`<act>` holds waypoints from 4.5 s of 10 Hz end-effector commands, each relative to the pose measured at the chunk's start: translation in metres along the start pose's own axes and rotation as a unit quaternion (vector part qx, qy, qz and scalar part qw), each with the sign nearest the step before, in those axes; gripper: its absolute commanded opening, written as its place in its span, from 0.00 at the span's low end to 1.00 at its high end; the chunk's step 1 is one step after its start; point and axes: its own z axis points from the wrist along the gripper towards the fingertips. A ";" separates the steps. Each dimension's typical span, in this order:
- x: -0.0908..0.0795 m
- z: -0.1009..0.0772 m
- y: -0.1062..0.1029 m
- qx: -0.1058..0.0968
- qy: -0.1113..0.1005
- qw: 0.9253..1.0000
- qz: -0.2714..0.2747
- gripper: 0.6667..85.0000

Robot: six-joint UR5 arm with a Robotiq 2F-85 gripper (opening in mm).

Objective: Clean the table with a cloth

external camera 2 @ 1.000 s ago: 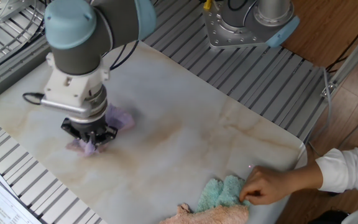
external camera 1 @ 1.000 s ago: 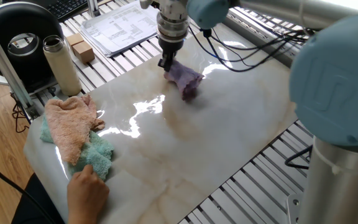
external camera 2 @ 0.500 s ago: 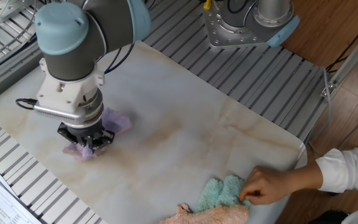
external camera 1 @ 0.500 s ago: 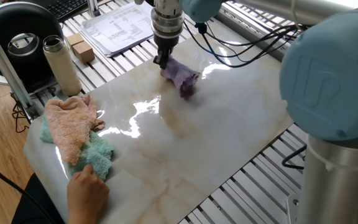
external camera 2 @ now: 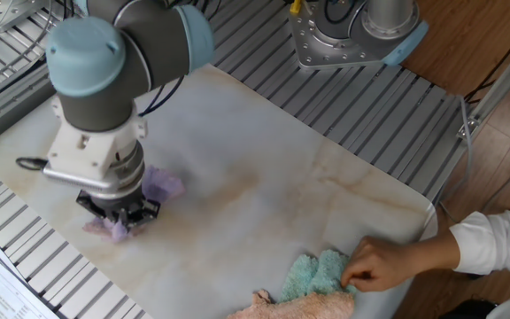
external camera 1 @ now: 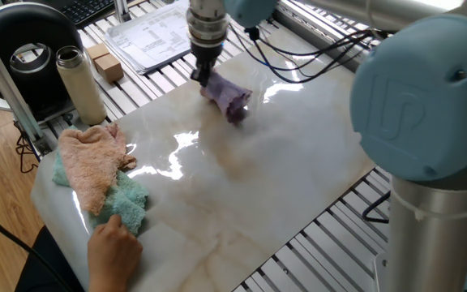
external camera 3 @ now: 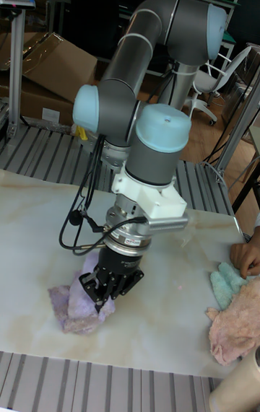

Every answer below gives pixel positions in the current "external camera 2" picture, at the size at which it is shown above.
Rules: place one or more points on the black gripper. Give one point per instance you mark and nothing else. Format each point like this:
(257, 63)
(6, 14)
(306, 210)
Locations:
(118, 206)

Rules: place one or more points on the purple fluffy cloth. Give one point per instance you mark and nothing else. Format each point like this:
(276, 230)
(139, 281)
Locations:
(159, 186)

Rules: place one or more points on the green fluffy cloth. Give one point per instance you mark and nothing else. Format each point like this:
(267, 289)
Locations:
(317, 270)

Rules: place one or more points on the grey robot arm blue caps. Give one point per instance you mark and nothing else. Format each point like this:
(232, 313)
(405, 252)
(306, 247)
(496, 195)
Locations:
(104, 57)

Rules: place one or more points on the person bare forearm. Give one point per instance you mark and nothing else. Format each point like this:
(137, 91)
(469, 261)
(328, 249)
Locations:
(436, 252)

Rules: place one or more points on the pink fluffy cloth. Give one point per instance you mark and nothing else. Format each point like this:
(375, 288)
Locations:
(308, 308)

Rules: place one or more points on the person bare hand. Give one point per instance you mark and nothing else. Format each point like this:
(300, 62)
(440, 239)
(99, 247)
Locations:
(379, 266)

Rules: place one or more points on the marble pattern tile board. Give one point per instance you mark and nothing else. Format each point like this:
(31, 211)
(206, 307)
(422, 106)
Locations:
(246, 177)

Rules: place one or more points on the yellow plastic piece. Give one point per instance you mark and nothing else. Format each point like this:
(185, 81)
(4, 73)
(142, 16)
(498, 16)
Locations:
(295, 6)

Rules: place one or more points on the black trousers of person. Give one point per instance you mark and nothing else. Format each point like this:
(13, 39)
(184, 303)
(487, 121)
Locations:
(467, 310)

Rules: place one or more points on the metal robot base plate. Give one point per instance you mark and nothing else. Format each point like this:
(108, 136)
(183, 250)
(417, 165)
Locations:
(312, 49)

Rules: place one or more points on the aluminium frame beam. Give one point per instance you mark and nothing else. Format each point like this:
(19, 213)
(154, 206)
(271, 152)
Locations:
(503, 84)

